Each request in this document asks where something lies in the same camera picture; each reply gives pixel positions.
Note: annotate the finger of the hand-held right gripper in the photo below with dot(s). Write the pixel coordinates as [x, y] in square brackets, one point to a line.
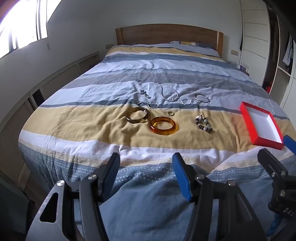
[270, 162]
[290, 142]

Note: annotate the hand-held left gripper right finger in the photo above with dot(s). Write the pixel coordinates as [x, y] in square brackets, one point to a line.
[182, 176]

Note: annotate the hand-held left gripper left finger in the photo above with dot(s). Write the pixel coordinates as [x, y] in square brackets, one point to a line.
[110, 170]

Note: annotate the red cardboard box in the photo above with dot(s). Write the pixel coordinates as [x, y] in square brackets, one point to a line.
[263, 125]

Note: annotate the amber bangle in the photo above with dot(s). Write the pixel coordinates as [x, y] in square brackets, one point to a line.
[163, 131]

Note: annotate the dark brown bangle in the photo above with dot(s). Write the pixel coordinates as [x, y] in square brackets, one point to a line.
[135, 120]

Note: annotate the twisted silver bangle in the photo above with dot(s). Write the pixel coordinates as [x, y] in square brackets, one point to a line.
[182, 102]
[149, 106]

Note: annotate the person's blue jeans leg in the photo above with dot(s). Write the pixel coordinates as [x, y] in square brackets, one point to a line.
[148, 208]

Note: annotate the red bag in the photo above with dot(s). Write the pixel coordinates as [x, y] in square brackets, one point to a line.
[268, 89]

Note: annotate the thin silver bangle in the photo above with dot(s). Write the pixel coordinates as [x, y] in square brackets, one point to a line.
[196, 98]

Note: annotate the bedside table with bottles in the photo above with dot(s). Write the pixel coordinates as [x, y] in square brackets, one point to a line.
[242, 68]

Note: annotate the hanging striped garment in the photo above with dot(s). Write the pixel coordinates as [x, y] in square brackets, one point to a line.
[288, 51]

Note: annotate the striped duvet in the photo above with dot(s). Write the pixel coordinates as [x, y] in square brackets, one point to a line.
[148, 69]

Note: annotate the low white window cabinet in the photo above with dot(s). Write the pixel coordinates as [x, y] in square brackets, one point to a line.
[50, 78]

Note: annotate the white wardrobe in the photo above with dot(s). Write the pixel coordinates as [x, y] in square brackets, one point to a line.
[256, 34]

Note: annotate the striped pillow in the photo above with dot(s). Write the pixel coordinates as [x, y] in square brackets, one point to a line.
[189, 44]

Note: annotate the wooden headboard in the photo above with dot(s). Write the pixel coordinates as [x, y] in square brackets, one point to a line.
[166, 34]

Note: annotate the window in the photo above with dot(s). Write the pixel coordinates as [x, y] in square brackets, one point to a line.
[23, 23]

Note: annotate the wall socket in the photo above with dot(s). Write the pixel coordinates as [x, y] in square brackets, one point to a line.
[109, 45]
[234, 52]

